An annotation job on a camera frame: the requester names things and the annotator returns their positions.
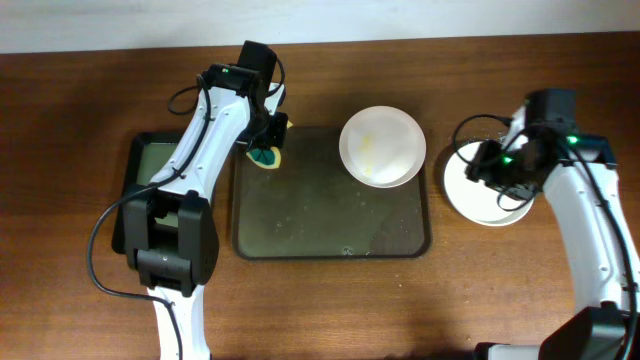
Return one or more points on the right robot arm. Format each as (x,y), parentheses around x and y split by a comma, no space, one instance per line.
(577,176)

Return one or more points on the green and yellow sponge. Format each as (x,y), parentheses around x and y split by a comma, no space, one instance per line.
(269,156)

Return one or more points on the brown plastic serving tray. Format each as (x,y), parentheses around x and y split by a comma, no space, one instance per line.
(312,208)

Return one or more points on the white plate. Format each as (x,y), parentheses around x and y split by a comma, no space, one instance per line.
(382,147)
(477,202)

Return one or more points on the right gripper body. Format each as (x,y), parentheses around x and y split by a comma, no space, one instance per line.
(503,169)

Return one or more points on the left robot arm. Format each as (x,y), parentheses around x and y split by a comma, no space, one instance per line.
(227,97)

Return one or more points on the small black sponge tray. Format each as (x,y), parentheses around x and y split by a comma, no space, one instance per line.
(148,154)

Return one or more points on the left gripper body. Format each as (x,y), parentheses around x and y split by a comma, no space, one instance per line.
(269,130)

